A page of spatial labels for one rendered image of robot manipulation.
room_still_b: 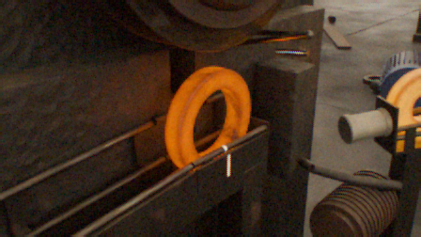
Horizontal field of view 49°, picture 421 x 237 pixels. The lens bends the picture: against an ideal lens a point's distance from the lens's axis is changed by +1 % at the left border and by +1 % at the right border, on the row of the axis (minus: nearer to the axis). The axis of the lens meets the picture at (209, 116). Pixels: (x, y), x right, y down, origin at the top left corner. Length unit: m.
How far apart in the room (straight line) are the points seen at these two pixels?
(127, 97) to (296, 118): 0.36
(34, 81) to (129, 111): 0.16
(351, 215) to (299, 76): 0.30
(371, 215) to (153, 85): 0.53
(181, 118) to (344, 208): 0.43
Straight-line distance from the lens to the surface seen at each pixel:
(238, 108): 0.79
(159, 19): 0.59
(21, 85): 0.61
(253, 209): 0.88
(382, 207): 1.05
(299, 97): 0.90
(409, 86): 1.00
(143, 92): 0.73
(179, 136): 0.69
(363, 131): 0.97
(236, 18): 0.68
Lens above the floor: 1.05
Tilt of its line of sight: 23 degrees down
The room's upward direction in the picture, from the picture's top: straight up
